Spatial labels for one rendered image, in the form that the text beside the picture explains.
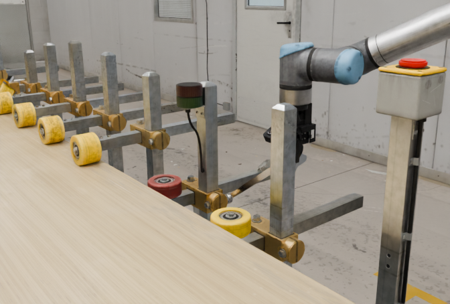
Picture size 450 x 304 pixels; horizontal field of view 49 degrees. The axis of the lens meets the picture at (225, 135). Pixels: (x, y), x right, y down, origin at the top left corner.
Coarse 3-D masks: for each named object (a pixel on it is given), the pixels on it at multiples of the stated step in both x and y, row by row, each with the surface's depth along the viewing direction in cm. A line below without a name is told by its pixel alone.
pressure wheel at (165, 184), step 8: (160, 176) 119; (168, 176) 119; (176, 176) 119; (152, 184) 114; (160, 184) 114; (168, 184) 114; (176, 184) 115; (160, 192) 114; (168, 192) 114; (176, 192) 115
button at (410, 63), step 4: (400, 60) 73; (404, 60) 72; (408, 60) 72; (412, 60) 72; (416, 60) 72; (420, 60) 72; (424, 60) 72; (400, 64) 72; (404, 64) 72; (408, 64) 71; (412, 64) 71; (416, 64) 71; (420, 64) 71; (424, 64) 71
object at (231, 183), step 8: (232, 176) 132; (240, 176) 132; (248, 176) 132; (224, 184) 127; (232, 184) 129; (240, 184) 131; (184, 192) 121; (192, 192) 121; (224, 192) 128; (176, 200) 118; (184, 200) 120; (192, 200) 122
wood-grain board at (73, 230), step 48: (0, 144) 148; (48, 144) 148; (0, 192) 112; (48, 192) 112; (96, 192) 111; (144, 192) 111; (0, 240) 90; (48, 240) 90; (96, 240) 90; (144, 240) 89; (192, 240) 89; (240, 240) 89; (0, 288) 75; (48, 288) 75; (96, 288) 75; (144, 288) 75; (192, 288) 75; (240, 288) 75; (288, 288) 75
